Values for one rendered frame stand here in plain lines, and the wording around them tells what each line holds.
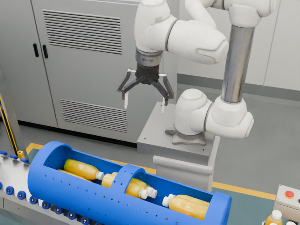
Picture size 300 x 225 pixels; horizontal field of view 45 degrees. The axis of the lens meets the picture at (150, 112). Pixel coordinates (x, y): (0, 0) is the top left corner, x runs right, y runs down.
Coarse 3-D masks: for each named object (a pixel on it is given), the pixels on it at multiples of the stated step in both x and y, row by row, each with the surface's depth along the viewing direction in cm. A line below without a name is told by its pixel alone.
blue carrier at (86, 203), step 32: (64, 160) 188; (96, 160) 179; (32, 192) 166; (64, 192) 157; (96, 192) 152; (160, 192) 171; (192, 192) 163; (128, 224) 148; (160, 224) 142; (192, 224) 138; (224, 224) 148
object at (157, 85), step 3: (150, 78) 123; (150, 81) 123; (153, 81) 124; (156, 81) 126; (153, 84) 124; (156, 84) 124; (159, 84) 126; (156, 87) 126; (159, 87) 126; (162, 87) 128; (159, 90) 126; (162, 90) 127; (165, 90) 129; (162, 93) 127; (165, 93) 128; (165, 96) 128; (165, 99) 129
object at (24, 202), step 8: (0, 192) 187; (16, 200) 183; (24, 200) 182; (32, 208) 180; (40, 208) 178; (56, 216) 175; (64, 216) 174; (72, 224) 172; (80, 224) 171; (88, 224) 169
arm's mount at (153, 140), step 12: (156, 108) 218; (168, 108) 218; (156, 120) 209; (168, 120) 209; (144, 132) 201; (156, 132) 201; (144, 144) 194; (156, 144) 193; (168, 144) 193; (180, 144) 193; (168, 156) 194; (180, 156) 192; (192, 156) 189; (204, 156) 186
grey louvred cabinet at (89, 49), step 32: (0, 0) 293; (32, 0) 284; (64, 0) 276; (96, 0) 269; (128, 0) 262; (0, 32) 312; (32, 32) 302; (64, 32) 292; (96, 32) 282; (128, 32) 275; (32, 64) 323; (64, 64) 312; (96, 64) 301; (128, 64) 292; (160, 64) 283; (32, 96) 346; (64, 96) 334; (96, 96) 322; (128, 96) 311; (160, 96) 301; (64, 128) 359; (96, 128) 345; (128, 128) 333
